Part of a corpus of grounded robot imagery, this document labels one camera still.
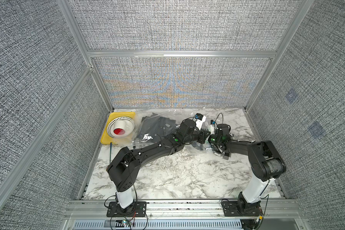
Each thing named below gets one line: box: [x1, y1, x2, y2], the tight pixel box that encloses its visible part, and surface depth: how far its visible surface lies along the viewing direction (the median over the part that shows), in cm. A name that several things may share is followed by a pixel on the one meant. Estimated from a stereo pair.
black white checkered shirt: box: [212, 151, 231, 161], surface depth 91 cm
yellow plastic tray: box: [100, 111, 137, 145], surface depth 102 cm
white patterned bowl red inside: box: [106, 115, 136, 139], surface depth 105 cm
